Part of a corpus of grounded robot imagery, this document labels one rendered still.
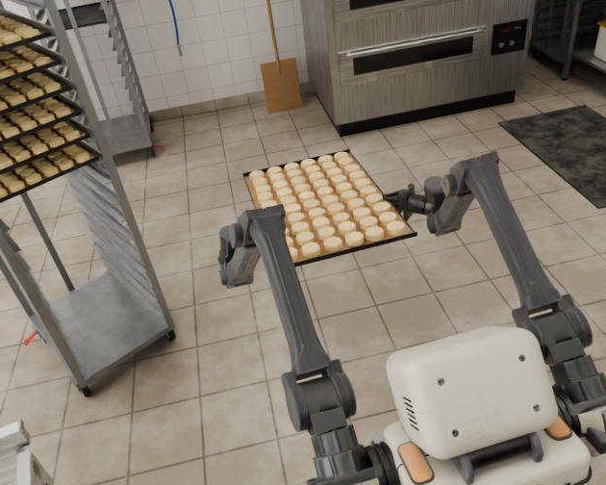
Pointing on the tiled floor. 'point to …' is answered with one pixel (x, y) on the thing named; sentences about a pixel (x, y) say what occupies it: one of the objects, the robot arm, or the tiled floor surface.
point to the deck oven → (413, 58)
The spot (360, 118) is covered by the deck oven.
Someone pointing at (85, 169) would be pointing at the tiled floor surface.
